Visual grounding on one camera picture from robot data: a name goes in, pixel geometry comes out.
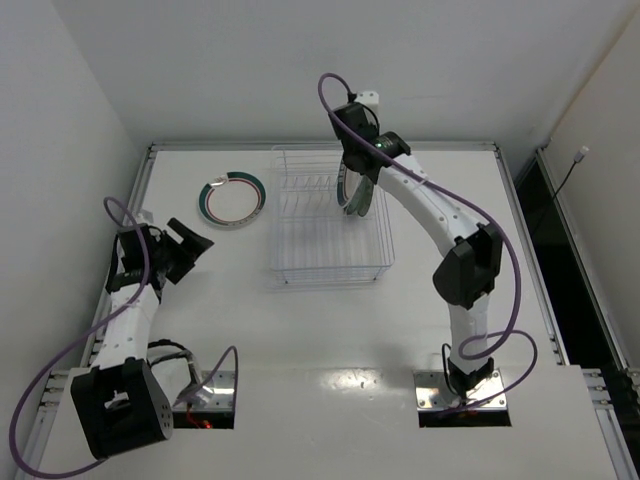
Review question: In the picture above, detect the metal base plate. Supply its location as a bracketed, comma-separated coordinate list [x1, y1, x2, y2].
[414, 369, 508, 412]
[172, 370, 236, 414]

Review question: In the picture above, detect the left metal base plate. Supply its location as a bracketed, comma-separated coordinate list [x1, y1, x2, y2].
[172, 370, 236, 414]

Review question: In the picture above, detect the white plate with dark rim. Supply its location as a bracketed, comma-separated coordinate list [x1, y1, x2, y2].
[356, 176, 375, 217]

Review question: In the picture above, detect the blue patterned green plate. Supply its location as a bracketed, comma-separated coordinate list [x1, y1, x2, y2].
[343, 180, 370, 217]

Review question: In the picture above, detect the white wire dish rack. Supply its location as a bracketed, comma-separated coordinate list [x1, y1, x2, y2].
[268, 144, 395, 287]

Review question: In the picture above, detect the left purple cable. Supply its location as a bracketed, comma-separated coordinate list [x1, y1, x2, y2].
[8, 196, 239, 476]

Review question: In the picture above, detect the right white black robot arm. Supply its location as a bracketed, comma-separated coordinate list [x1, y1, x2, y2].
[330, 101, 503, 398]

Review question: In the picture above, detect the green red rimmed plate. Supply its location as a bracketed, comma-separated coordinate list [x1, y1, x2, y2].
[336, 161, 361, 208]
[197, 171, 267, 229]

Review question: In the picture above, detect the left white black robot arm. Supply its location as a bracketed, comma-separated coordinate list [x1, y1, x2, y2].
[70, 218, 214, 460]

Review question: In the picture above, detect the black wall cable white plug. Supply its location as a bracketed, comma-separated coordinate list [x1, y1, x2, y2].
[531, 145, 590, 239]

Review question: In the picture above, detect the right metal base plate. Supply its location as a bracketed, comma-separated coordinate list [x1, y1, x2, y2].
[414, 369, 508, 412]

